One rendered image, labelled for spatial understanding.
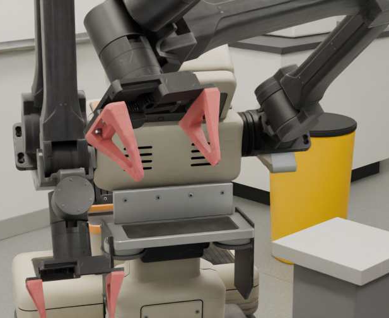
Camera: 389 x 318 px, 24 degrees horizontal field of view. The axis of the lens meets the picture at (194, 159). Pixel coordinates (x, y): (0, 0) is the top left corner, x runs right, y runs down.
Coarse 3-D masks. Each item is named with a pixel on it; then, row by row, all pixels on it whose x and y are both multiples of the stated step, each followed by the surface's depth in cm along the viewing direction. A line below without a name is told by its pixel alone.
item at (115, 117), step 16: (96, 112) 93; (112, 112) 91; (128, 112) 98; (96, 128) 95; (112, 128) 94; (128, 128) 92; (96, 144) 95; (112, 144) 95; (128, 144) 92; (128, 160) 94
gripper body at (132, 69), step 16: (112, 48) 98; (128, 48) 98; (144, 48) 98; (112, 64) 98; (128, 64) 97; (144, 64) 97; (112, 80) 98; (128, 80) 94; (144, 80) 95; (112, 96) 94; (128, 96) 97; (144, 96) 98; (144, 112) 101
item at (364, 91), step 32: (288, 32) 505; (320, 32) 519; (384, 32) 534; (256, 64) 490; (288, 64) 482; (352, 64) 523; (384, 64) 545; (352, 96) 529; (384, 96) 552; (384, 128) 558; (256, 160) 503; (352, 160) 541; (256, 192) 514
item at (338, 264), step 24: (288, 240) 236; (312, 240) 236; (336, 240) 236; (360, 240) 236; (384, 240) 236; (312, 264) 227; (336, 264) 222; (360, 264) 220; (384, 264) 223; (312, 288) 234; (336, 288) 228; (360, 288) 225; (384, 288) 233; (312, 312) 236; (336, 312) 230; (360, 312) 227; (384, 312) 236
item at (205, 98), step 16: (160, 80) 96; (176, 80) 97; (192, 80) 98; (160, 96) 96; (176, 96) 97; (192, 96) 99; (208, 96) 98; (192, 112) 101; (208, 112) 98; (192, 128) 102; (208, 128) 98; (208, 144) 100; (208, 160) 99
